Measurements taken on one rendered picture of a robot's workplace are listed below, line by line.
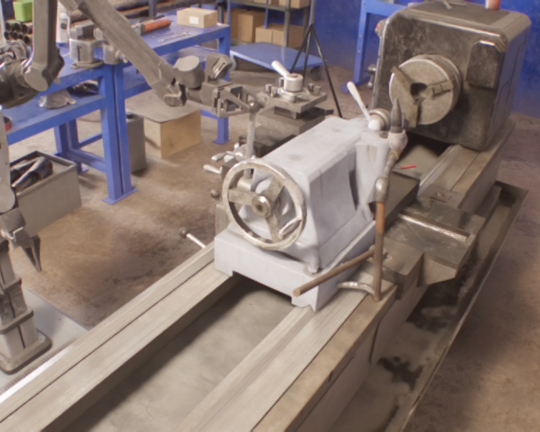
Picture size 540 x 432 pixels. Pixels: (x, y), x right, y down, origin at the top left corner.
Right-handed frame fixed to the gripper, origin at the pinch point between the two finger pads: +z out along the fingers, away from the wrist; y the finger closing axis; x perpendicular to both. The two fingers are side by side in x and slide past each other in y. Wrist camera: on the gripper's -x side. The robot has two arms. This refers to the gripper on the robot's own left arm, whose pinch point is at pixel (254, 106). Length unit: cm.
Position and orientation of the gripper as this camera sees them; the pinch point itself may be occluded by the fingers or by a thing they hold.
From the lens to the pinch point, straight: 140.9
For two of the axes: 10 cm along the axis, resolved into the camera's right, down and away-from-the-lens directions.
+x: -1.0, 8.8, 4.6
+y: 5.5, -3.4, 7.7
